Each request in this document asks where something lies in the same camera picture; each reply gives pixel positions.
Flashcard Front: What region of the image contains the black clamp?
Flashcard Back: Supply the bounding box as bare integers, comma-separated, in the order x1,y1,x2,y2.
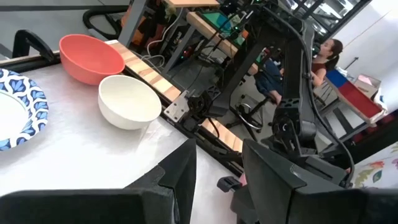
12,29,56,62

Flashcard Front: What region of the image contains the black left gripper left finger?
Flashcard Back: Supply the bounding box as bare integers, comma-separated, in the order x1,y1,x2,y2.
0,138,197,224

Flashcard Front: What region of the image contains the small cardboard box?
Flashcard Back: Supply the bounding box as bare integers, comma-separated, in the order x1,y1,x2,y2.
354,73,382,99

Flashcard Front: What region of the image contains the floral patterned white cloth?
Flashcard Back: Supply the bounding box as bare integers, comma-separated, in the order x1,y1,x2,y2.
351,141,398,189

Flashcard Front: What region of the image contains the person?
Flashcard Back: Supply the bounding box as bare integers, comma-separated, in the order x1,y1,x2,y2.
254,39,345,105

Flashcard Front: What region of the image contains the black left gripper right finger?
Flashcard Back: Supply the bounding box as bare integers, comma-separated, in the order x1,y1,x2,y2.
242,138,398,224

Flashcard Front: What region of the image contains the grey metal stand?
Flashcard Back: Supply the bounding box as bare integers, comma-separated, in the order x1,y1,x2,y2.
117,0,200,74

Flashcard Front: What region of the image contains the coral red bowl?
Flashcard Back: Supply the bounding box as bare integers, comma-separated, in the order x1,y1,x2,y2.
58,34,126,86

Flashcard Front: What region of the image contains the black office chair base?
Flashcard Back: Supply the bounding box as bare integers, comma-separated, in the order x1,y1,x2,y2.
225,93,274,131

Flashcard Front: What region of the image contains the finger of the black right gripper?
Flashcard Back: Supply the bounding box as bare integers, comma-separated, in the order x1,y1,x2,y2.
216,175,243,193

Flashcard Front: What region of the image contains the blue patterned paper plate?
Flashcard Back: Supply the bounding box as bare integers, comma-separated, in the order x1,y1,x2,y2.
0,68,50,152

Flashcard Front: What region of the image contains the white bowl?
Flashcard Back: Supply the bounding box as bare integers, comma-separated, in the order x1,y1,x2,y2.
98,74,162,131

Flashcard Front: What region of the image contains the wooden workbench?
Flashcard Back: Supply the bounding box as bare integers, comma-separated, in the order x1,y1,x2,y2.
164,0,261,75

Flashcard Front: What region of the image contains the silver metal bracket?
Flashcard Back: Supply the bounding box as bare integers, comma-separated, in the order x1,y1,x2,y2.
164,90,191,123

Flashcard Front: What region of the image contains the black hose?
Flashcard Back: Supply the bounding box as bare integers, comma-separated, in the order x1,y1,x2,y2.
82,8,123,40

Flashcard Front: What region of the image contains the green screen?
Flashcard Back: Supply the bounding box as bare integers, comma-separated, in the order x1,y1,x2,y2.
200,11,237,38

